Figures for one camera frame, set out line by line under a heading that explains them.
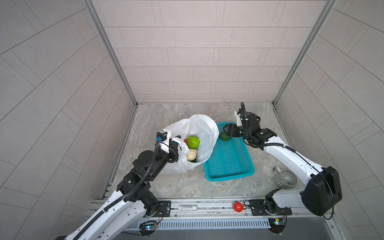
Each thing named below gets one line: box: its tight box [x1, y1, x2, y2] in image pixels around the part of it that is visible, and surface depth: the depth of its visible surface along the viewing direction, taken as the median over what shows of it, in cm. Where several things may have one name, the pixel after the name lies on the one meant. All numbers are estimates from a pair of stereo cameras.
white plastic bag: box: [162, 114, 220, 175], surface depth 76 cm
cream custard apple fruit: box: [186, 148, 198, 161], surface depth 81 cm
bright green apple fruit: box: [187, 135, 201, 149], surface depth 84 cm
